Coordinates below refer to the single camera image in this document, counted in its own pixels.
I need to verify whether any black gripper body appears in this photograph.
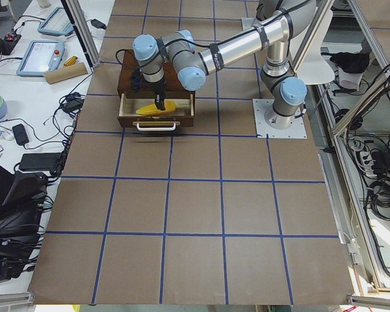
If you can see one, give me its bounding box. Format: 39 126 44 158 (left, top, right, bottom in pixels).
145 77 166 96

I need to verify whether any yellow toy corn cob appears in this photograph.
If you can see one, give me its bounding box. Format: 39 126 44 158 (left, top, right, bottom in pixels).
135 100 177 116

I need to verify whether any white metal drawer handle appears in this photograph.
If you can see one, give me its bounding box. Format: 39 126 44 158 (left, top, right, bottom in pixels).
133 121 181 132

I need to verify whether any light wood pull-out drawer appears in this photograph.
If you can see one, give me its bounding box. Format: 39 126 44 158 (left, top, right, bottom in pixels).
118 91 195 131

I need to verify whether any dark brown wooden drawer cabinet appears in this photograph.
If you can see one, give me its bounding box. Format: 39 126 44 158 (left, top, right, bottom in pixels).
115 49 189 98

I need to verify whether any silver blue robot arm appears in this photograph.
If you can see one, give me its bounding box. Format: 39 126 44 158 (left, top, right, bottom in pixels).
133 1 317 129

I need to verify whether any brown cardboard tube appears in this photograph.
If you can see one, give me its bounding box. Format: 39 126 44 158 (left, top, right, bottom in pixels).
44 62 88 85

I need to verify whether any gold cylindrical tool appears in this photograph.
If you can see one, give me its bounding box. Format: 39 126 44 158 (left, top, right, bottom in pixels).
64 56 77 67

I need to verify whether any blue teach pendant far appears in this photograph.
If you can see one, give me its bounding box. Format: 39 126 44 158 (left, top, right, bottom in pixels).
38 6 74 36

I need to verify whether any blue teach pendant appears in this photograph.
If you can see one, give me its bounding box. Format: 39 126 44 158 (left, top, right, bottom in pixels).
38 6 74 36
16 40 65 77

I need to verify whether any blue teach pendant near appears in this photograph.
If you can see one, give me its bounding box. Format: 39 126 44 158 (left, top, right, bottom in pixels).
16 40 65 77

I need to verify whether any black power adapter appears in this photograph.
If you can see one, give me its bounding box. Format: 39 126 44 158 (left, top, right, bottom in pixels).
19 153 61 172

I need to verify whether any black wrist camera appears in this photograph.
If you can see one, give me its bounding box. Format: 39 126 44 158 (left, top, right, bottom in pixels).
129 69 142 92

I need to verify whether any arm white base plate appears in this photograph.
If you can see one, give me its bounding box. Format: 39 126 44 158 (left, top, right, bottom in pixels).
252 99 307 139

